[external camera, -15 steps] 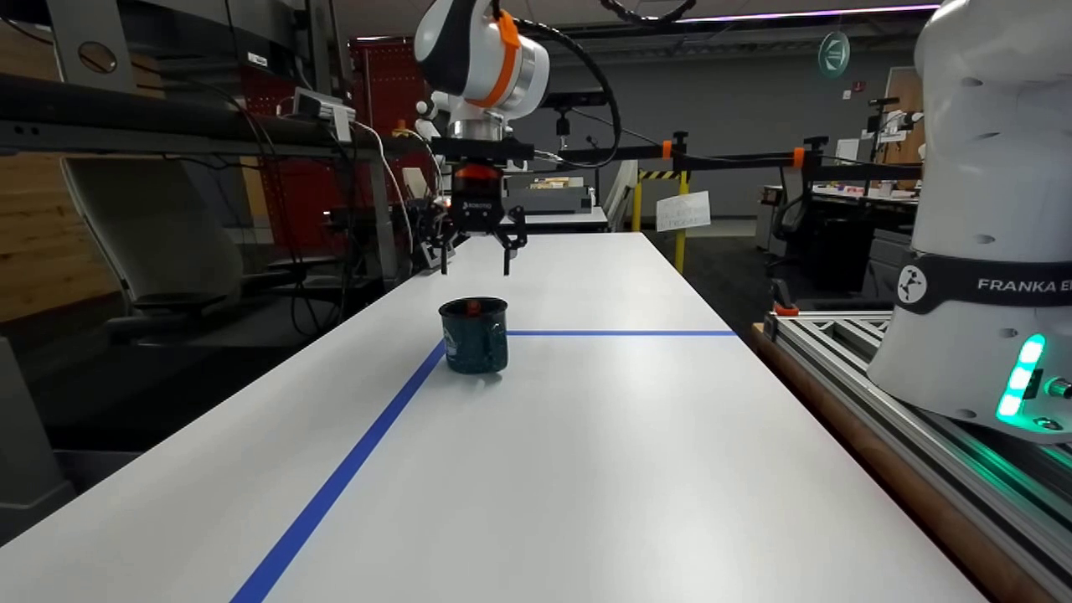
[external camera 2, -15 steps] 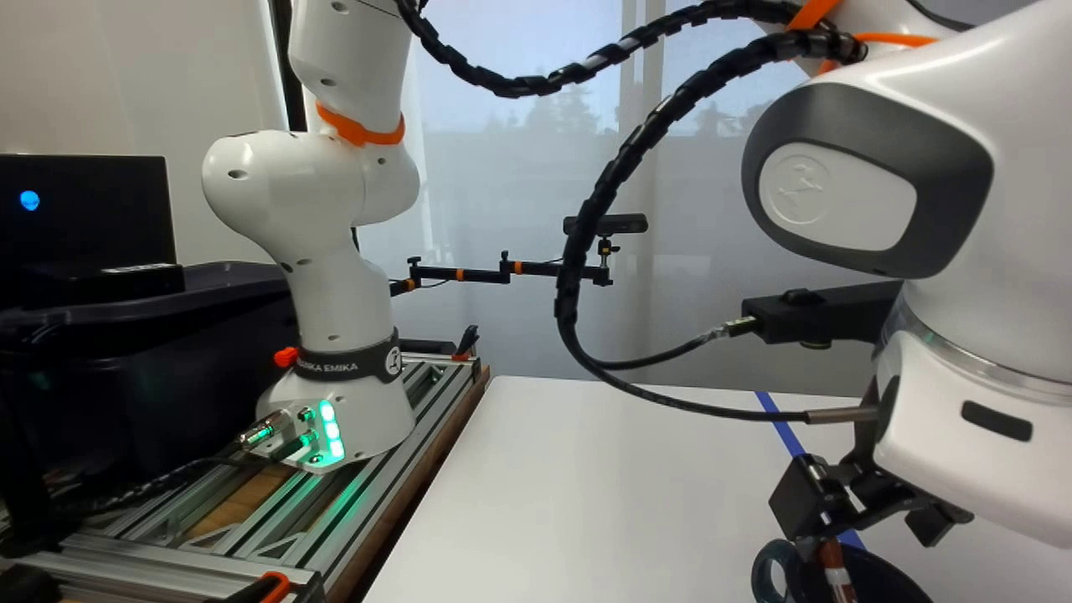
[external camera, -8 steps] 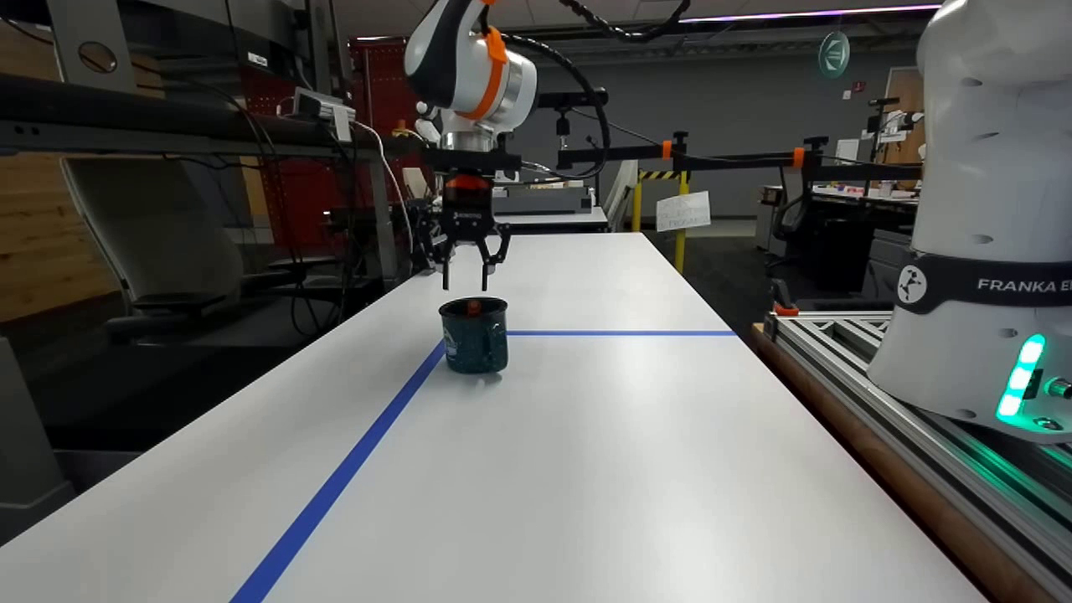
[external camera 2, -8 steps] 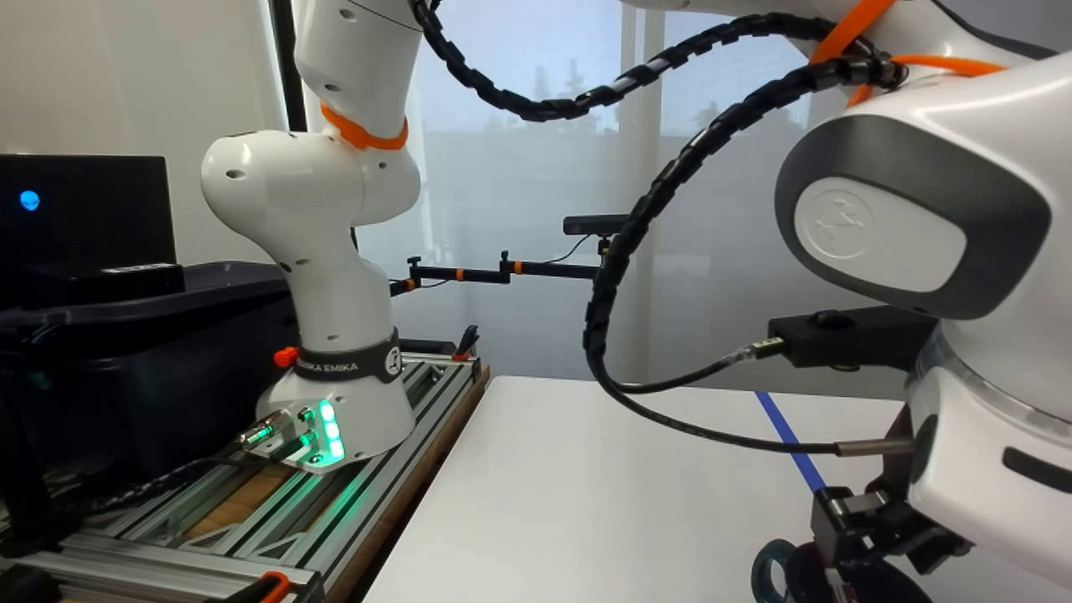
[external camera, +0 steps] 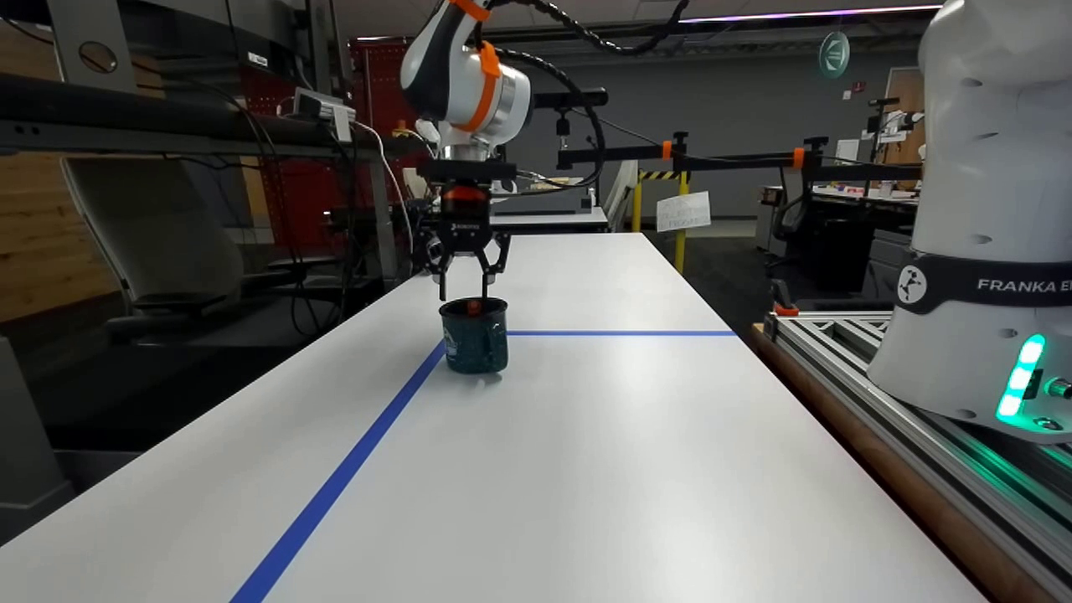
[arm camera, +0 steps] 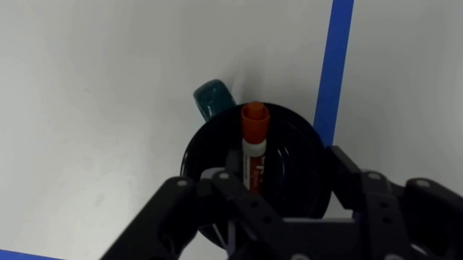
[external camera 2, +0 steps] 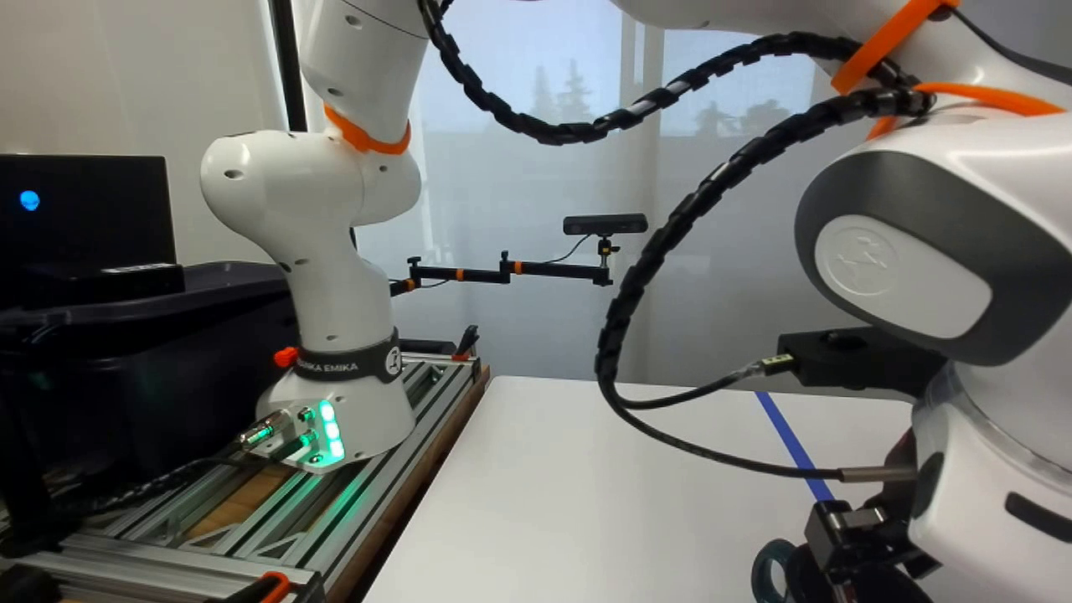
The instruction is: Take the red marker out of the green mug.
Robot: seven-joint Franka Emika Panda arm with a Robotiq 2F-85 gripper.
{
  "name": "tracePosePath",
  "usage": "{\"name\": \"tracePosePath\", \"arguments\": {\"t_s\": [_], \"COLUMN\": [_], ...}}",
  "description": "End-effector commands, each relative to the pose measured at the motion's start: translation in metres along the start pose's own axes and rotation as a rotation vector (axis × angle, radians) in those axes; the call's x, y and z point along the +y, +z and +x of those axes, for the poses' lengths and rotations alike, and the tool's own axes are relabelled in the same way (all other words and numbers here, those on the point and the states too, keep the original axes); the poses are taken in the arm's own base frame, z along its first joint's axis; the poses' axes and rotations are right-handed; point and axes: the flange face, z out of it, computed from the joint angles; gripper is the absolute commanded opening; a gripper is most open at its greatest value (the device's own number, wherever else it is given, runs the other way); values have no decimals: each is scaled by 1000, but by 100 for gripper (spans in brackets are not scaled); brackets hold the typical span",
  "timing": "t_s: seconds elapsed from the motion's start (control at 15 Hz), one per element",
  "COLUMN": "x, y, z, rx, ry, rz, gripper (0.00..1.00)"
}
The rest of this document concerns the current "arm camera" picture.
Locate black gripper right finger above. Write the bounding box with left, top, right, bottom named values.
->
left=329, top=144, right=463, bottom=260

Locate black round bowl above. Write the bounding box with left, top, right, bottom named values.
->
left=180, top=78, right=336, bottom=250

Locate red marker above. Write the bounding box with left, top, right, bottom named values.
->
left=239, top=99, right=273, bottom=193

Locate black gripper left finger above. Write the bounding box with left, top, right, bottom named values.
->
left=100, top=166, right=284, bottom=260

